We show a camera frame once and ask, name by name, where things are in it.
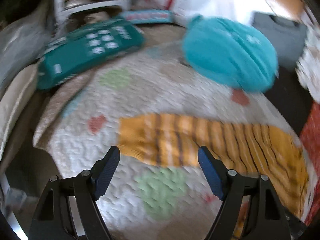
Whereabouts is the yellow striped small garment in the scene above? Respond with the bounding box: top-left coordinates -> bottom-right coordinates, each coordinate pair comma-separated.
116,113 -> 309,219

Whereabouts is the white quilted heart blanket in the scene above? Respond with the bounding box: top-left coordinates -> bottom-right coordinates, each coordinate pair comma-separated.
33,25 -> 316,239

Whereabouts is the red floral bedsheet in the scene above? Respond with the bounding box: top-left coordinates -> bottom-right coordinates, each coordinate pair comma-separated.
299,102 -> 320,225

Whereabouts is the white floral leaf pillowcase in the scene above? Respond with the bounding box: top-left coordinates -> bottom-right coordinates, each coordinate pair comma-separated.
296,25 -> 320,103

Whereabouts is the teal plush cushion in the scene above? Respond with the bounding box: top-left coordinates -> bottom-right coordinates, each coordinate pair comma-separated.
181,15 -> 279,93

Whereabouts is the dark green cardboard box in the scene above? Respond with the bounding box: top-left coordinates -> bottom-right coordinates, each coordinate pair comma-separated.
37,17 -> 144,90

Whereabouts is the grey folded garment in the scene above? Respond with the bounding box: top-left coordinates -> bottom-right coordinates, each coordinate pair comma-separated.
252,12 -> 308,72

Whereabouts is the white metal shelf rack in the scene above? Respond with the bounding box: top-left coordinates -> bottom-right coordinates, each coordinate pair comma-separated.
51,0 -> 131,30

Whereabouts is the light blue patterned strip box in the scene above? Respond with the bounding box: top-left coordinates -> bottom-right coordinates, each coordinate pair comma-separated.
120,9 -> 174,24

